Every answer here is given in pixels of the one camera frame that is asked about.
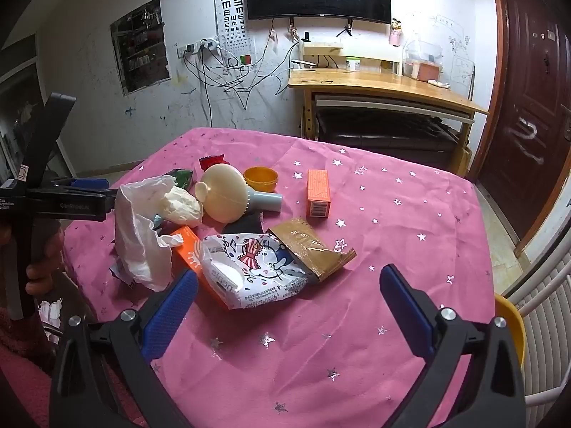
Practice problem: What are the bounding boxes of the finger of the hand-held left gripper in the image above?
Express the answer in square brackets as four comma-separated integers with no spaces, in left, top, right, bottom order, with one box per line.
[67,187,120,201]
[50,177,110,190]

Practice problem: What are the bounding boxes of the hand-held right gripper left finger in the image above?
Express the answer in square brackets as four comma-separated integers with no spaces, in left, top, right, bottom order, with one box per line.
[49,269,199,428]

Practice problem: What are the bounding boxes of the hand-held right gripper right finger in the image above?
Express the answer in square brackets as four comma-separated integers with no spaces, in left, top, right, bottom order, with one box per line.
[379,264,527,428]

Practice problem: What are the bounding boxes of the white plastic bag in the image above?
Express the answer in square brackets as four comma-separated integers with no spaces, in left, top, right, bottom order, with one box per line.
[109,176,186,292]

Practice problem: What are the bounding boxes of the white blue tube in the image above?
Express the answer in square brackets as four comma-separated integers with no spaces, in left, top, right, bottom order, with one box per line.
[199,231,310,310]

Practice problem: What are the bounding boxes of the person's left forearm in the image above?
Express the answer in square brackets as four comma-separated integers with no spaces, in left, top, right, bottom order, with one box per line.
[0,307,58,428]

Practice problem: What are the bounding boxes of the person's left hand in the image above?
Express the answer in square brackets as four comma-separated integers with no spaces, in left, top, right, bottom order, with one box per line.
[24,226,65,297]

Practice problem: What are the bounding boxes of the pink star tablecloth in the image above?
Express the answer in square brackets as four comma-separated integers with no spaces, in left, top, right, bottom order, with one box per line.
[62,127,498,428]

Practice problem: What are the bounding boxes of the orange box with white pattern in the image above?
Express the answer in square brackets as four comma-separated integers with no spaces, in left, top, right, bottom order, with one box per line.
[170,226,233,310]

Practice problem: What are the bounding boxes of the crumpled cream tissue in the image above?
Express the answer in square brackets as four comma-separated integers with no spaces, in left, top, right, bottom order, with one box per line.
[163,186,204,227]

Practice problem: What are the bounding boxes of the green packet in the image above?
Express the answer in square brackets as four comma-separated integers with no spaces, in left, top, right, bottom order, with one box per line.
[164,168,197,192]

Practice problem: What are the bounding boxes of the brown foil packet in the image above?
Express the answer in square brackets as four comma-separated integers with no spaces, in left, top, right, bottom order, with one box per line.
[267,217,358,282]

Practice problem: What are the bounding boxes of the black wrapper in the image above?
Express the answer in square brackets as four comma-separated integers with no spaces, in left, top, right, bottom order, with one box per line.
[222,213,264,235]

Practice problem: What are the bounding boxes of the white slatted panel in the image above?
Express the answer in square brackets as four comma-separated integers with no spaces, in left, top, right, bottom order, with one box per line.
[504,250,571,411]

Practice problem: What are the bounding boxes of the plain orange box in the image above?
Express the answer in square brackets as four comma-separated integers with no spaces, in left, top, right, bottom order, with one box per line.
[307,169,332,219]

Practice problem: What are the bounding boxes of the orange plastic cup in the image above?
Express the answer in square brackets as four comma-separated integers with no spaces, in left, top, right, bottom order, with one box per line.
[243,166,279,192]

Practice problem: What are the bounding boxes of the white power strip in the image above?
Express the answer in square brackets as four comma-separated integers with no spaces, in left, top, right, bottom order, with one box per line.
[176,38,221,56]

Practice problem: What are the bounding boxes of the eye chart poster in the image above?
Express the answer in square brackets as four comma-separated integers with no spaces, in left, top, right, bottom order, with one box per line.
[213,0,256,67]

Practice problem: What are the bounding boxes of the wooden desk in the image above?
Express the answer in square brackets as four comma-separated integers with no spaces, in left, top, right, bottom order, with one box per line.
[288,42,490,174]

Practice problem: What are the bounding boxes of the pink box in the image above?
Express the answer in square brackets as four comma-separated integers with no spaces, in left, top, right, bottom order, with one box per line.
[413,61,442,82]

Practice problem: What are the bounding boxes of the dark red door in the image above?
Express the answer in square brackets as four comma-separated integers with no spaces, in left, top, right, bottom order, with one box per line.
[475,0,571,250]

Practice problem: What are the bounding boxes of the clear plastic container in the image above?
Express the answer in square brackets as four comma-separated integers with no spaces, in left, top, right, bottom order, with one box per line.
[404,40,444,76]

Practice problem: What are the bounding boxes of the wall niche cabinet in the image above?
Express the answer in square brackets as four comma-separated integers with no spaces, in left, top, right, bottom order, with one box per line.
[110,0,171,95]

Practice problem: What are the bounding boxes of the tangle of cables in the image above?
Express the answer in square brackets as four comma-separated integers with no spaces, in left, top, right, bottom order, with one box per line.
[183,18,299,128]

